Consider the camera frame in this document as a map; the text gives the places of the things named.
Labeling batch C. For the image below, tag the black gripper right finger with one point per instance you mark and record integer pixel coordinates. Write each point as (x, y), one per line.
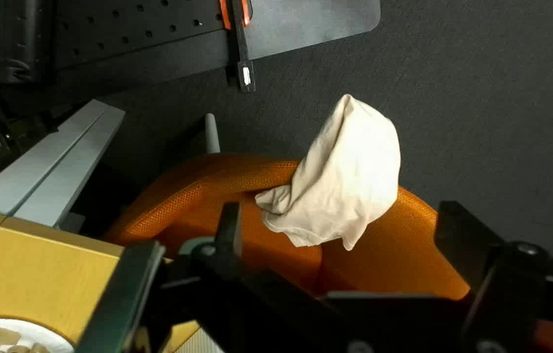
(463, 240)

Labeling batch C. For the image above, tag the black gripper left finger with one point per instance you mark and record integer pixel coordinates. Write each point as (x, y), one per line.
(228, 240)

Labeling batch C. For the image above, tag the light pink shirt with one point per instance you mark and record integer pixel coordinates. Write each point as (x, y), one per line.
(346, 181)

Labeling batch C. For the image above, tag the orange chair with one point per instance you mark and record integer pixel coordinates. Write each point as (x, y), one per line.
(265, 266)

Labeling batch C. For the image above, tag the black orange bar clamp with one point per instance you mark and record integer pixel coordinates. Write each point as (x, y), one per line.
(236, 16)

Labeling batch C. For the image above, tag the black perforated breadboard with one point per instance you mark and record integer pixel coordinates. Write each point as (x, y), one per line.
(124, 42)

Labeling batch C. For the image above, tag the white plate of snacks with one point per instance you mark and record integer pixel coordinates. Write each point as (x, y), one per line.
(20, 336)

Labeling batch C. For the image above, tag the grey aluminium rail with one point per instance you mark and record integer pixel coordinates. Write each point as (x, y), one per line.
(46, 181)

